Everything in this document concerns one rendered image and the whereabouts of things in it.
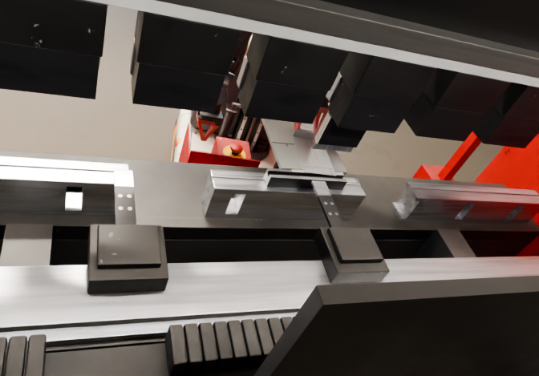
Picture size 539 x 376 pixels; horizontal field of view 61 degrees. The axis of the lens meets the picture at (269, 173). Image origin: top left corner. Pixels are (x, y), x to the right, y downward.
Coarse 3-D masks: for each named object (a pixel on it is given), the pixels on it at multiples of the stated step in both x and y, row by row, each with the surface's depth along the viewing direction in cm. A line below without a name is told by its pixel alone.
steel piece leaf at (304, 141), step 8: (296, 136) 117; (304, 136) 117; (312, 136) 118; (296, 144) 114; (304, 144) 115; (312, 144) 117; (304, 152) 113; (312, 152) 114; (320, 152) 115; (304, 160) 111; (312, 160) 112; (320, 160) 113; (328, 160) 114
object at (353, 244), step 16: (320, 192) 103; (336, 208) 101; (336, 224) 98; (320, 240) 92; (336, 240) 90; (352, 240) 91; (368, 240) 93; (320, 256) 92; (336, 256) 88; (352, 256) 88; (368, 256) 90; (336, 272) 86; (352, 272) 87; (368, 272) 88; (384, 272) 90
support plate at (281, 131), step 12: (264, 120) 118; (276, 120) 119; (276, 132) 116; (288, 132) 117; (276, 144) 112; (288, 144) 114; (276, 156) 109; (288, 156) 110; (336, 156) 117; (288, 168) 107; (300, 168) 108; (336, 168) 113
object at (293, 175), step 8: (272, 168) 105; (280, 168) 106; (264, 176) 106; (272, 176) 103; (280, 176) 104; (288, 176) 105; (296, 176) 106; (304, 176) 107; (312, 176) 109; (320, 176) 110; (328, 176) 111; (336, 176) 112; (272, 184) 105; (280, 184) 105; (288, 184) 106; (296, 184) 107; (304, 184) 107; (328, 184) 110; (336, 184) 110; (344, 184) 111
